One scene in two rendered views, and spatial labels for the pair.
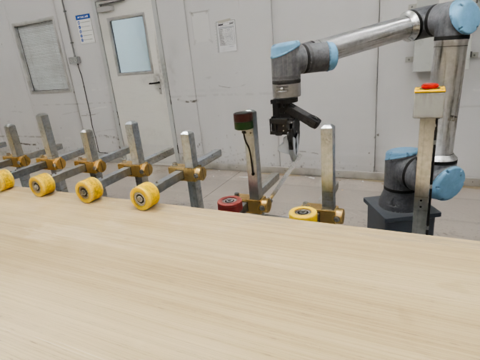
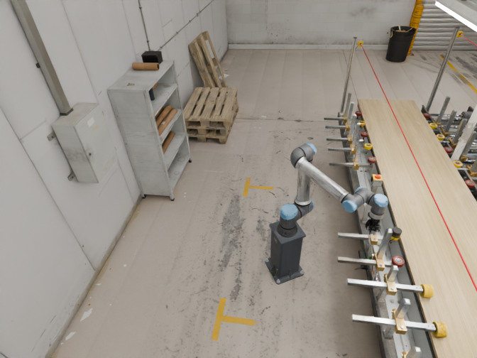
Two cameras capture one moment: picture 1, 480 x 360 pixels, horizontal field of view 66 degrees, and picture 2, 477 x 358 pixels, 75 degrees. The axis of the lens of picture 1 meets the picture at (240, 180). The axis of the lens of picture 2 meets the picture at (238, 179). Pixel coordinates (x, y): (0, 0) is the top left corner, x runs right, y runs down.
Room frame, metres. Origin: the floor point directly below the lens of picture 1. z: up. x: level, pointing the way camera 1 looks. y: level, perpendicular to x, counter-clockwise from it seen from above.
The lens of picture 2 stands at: (2.55, 0.98, 2.84)
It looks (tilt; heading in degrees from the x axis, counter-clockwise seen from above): 40 degrees down; 253
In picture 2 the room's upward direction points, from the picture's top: 3 degrees counter-clockwise
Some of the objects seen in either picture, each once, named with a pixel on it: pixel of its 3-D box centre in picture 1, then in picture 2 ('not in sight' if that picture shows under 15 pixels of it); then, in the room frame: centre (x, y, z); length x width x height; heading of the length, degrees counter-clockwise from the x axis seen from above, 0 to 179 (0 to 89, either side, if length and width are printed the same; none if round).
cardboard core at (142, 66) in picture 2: not in sight; (145, 66); (2.45, -2.80, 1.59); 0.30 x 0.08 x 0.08; 152
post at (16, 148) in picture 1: (23, 172); not in sight; (1.76, 1.06, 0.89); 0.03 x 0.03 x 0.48; 62
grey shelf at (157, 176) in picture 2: not in sight; (157, 132); (2.50, -2.70, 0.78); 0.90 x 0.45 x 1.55; 62
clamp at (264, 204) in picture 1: (250, 203); (379, 261); (1.19, -0.03, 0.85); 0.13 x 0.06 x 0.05; 62
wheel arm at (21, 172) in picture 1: (52, 161); not in sight; (1.68, 0.86, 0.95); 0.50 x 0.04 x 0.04; 152
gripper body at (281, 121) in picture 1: (285, 116); (374, 222); (1.21, -0.17, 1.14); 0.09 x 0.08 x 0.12; 62
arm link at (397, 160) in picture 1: (403, 167); (289, 215); (1.57, -0.74, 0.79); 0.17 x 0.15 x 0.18; 19
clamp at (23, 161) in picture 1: (16, 160); not in sight; (1.77, 1.08, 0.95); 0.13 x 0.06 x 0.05; 62
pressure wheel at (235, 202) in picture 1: (231, 215); (396, 264); (1.10, 0.04, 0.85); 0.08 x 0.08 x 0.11
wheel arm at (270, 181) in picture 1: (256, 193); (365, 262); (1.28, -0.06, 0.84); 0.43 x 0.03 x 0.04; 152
